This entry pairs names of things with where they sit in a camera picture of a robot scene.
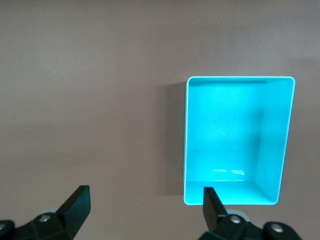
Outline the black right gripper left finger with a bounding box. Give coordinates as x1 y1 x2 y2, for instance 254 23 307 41
0 184 91 240

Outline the teal plastic storage bin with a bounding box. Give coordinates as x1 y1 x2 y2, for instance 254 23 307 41
182 75 297 207

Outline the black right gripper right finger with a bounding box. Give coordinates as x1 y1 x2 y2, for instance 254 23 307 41
199 186 301 240

